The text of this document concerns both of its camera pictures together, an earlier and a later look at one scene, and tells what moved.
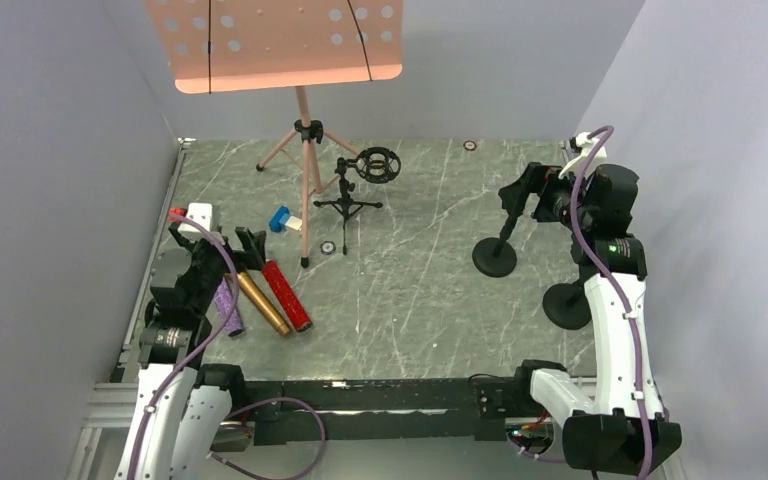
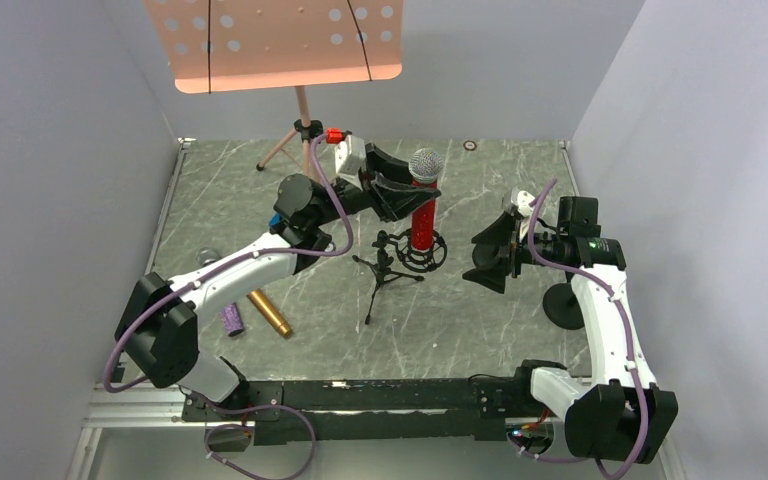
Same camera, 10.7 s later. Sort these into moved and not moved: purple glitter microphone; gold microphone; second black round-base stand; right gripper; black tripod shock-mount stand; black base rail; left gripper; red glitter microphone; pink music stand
Moved: left gripper; right gripper; red glitter microphone; black tripod shock-mount stand
Not moved: purple glitter microphone; second black round-base stand; pink music stand; gold microphone; black base rail
